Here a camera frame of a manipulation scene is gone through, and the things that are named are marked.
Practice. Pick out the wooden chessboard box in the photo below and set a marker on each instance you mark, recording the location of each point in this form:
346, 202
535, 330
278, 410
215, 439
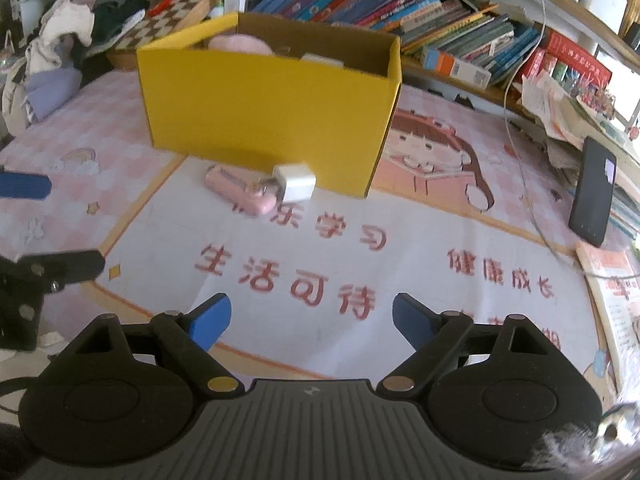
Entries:
170, 16

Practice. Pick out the pink stapler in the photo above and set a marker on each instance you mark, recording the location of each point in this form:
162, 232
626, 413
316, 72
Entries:
225, 180

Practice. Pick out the row of books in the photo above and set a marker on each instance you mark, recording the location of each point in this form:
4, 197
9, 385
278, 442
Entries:
400, 5

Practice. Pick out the large white charger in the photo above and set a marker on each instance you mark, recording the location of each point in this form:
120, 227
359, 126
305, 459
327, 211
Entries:
322, 59

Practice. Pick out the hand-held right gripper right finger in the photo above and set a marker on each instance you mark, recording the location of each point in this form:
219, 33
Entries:
412, 321

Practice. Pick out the small white charger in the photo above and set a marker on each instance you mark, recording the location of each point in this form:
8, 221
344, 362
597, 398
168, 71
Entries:
296, 180

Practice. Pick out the orange booklet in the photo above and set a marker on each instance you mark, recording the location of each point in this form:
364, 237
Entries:
615, 290

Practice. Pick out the black smartphone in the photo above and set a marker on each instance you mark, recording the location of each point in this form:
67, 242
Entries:
592, 195

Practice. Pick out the orange and white carton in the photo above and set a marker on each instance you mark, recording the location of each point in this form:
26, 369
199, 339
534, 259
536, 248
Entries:
455, 67

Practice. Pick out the stack of papers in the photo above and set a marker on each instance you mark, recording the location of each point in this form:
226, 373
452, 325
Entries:
560, 120

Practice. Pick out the pile of clothes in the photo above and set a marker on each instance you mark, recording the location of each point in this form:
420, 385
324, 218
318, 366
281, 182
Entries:
55, 30

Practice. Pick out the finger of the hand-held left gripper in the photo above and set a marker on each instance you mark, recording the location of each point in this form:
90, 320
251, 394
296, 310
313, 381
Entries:
65, 265
25, 185

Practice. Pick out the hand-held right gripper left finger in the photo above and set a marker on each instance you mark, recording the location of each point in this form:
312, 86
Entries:
212, 322

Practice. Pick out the yellow cardboard box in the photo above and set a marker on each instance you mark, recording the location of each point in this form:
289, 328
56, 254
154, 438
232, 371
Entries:
260, 105

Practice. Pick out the pink printed desk mat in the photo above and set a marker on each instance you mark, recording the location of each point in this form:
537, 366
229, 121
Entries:
350, 240

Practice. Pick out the pink plush pig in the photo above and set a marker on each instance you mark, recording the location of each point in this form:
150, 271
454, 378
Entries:
240, 44

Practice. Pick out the red printed box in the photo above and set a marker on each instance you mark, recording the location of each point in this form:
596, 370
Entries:
575, 63

